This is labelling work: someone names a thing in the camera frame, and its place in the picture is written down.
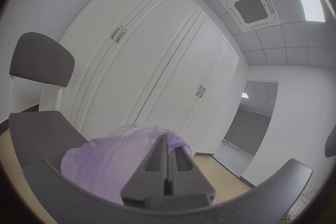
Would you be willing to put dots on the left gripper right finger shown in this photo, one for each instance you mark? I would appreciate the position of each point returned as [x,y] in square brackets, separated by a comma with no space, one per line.
[191,181]

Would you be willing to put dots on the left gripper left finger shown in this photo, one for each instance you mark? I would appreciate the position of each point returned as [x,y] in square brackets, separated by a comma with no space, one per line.
[154,181]

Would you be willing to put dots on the purple plastic bag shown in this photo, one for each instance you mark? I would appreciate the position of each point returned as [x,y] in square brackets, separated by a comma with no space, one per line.
[105,160]

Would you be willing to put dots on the ceiling light panel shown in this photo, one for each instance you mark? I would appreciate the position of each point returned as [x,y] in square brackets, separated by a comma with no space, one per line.
[245,95]
[312,6]

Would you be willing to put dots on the bed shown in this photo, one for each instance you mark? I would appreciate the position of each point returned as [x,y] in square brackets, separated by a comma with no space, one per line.
[309,194]

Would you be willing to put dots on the white wardrobe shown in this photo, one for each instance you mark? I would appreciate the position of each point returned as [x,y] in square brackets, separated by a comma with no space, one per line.
[147,60]

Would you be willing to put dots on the white chair with grey cushions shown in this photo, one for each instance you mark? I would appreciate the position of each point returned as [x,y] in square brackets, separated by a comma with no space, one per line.
[42,60]

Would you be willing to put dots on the ceiling air vent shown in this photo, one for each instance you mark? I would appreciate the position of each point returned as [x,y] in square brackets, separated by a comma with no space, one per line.
[250,5]

